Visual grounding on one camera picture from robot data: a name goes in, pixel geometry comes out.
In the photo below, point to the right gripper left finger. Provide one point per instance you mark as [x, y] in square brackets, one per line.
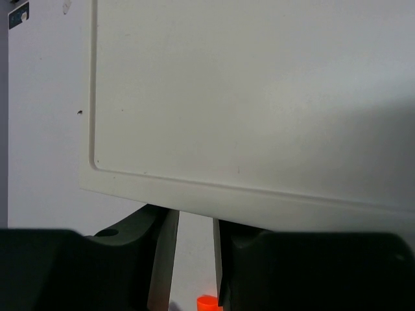
[127, 266]

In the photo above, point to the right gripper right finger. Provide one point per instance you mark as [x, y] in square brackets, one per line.
[258, 269]

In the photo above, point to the orange cap highlighter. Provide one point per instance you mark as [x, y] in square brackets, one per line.
[208, 303]

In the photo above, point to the white drawer organizer box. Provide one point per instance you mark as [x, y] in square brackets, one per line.
[285, 115]

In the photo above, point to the left corner label sticker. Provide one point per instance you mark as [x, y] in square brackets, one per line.
[19, 14]

